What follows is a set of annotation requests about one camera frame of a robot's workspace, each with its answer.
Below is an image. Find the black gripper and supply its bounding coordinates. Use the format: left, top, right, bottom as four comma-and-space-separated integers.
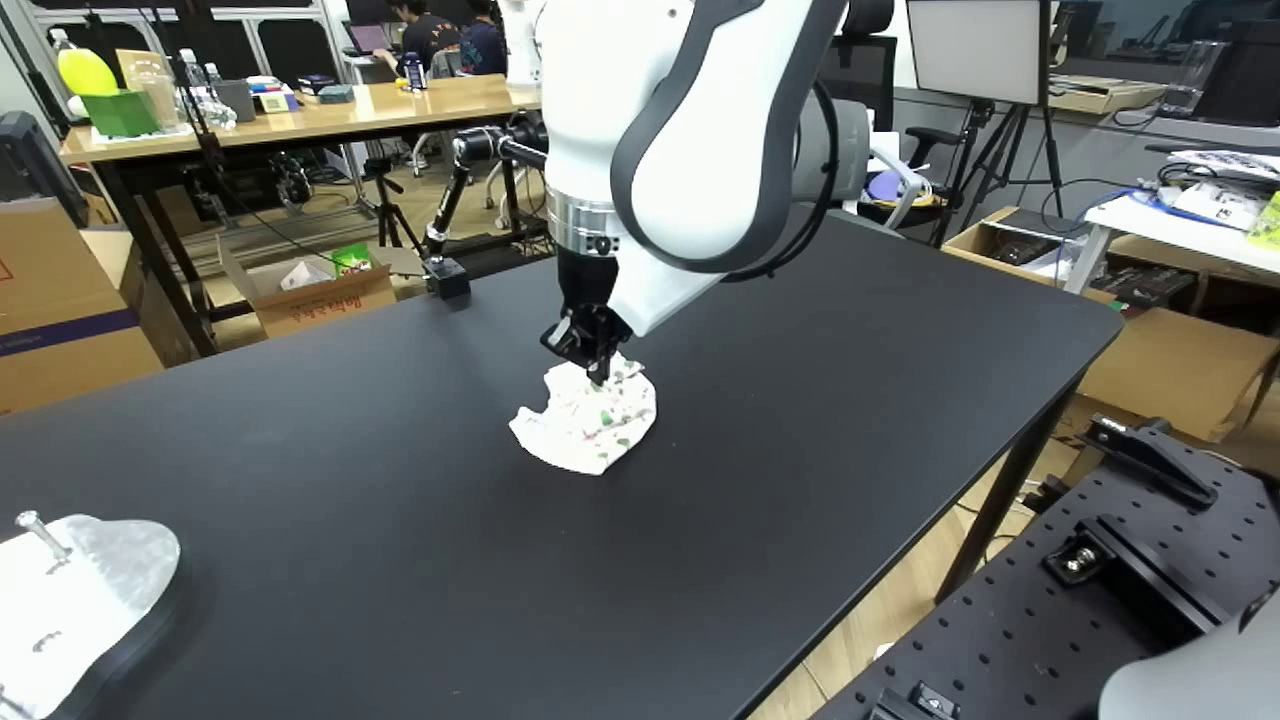
540, 250, 633, 394

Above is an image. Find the white leaf print cloth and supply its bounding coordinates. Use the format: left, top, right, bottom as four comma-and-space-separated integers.
503, 353, 662, 478

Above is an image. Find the small black tripod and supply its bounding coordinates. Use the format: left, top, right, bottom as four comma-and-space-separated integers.
356, 153, 433, 266

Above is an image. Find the green packet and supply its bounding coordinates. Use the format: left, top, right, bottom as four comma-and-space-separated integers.
327, 240, 382, 275

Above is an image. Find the low cardboard box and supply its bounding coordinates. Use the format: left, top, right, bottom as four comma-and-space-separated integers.
243, 251, 405, 341

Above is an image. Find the seated person dark shirt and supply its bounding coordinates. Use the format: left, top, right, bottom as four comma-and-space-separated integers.
457, 11, 513, 77

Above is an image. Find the purple item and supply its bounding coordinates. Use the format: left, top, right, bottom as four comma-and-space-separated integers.
856, 156, 937, 215

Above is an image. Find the long wooden table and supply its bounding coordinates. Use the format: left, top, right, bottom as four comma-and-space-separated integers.
55, 71, 578, 364

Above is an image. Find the black office chair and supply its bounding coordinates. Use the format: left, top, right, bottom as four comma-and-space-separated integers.
833, 0, 899, 135

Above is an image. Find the open cardboard box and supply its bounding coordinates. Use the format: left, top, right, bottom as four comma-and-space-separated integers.
937, 205, 1112, 293

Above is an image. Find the black screen tripod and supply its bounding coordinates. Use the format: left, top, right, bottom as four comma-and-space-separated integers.
934, 101, 1072, 251

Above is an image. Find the white projection screen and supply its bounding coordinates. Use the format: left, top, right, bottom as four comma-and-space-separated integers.
903, 0, 1052, 112

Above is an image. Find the green box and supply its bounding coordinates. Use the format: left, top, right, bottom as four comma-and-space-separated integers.
82, 90, 164, 140

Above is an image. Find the large cardboard box purple stripe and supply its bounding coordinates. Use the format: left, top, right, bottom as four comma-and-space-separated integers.
0, 198, 171, 419

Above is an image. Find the black perforated breadboard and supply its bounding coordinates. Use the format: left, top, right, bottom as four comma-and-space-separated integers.
814, 426, 1280, 720

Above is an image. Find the yellow round object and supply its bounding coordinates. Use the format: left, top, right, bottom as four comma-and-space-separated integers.
51, 46, 124, 101

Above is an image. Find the small wooden desk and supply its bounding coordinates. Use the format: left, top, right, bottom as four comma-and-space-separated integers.
1043, 77, 1183, 129

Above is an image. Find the plain cardboard box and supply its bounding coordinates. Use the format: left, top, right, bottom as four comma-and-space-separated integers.
1077, 306, 1280, 450

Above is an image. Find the white side table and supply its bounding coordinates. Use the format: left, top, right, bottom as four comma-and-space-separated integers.
1082, 184, 1280, 293

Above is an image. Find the pile of papers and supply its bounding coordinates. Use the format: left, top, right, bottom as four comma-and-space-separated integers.
1151, 144, 1280, 231

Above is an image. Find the grey rounded object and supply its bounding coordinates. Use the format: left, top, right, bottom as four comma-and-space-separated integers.
1091, 620, 1280, 720

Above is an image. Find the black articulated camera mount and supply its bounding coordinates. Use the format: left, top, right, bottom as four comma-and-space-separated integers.
422, 126, 558, 306

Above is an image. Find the black mounted camera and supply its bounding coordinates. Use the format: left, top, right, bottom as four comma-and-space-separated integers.
448, 129, 507, 178

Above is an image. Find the small black bracket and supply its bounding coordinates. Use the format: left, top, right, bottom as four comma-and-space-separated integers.
903, 676, 966, 720

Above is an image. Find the black bracket with silver screws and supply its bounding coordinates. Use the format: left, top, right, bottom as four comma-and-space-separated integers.
1039, 524, 1138, 593

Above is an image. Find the black clamp bracket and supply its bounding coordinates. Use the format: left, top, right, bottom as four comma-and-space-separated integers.
1084, 412, 1223, 513

